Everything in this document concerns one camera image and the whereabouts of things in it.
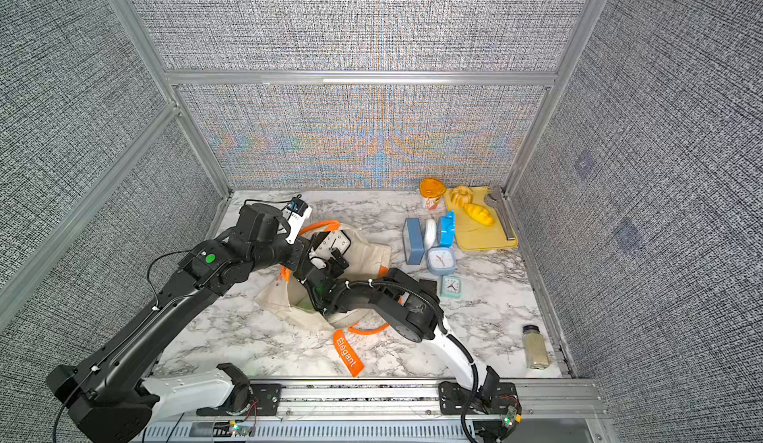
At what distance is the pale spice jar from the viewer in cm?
78

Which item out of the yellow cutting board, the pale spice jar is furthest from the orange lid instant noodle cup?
the pale spice jar

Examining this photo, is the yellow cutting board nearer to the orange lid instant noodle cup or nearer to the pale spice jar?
the orange lid instant noodle cup
